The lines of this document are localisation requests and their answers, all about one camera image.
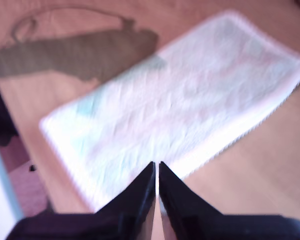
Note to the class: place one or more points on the small black floor object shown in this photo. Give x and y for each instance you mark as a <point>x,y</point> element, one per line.
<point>32,168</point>

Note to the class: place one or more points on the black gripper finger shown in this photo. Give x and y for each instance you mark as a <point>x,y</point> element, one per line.
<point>130,215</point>
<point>190,217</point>

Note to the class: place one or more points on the fluffy white green tea towel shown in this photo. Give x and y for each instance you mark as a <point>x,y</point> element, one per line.
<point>177,100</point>

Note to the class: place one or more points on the white board with black print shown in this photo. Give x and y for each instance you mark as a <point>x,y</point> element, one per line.
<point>0,200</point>

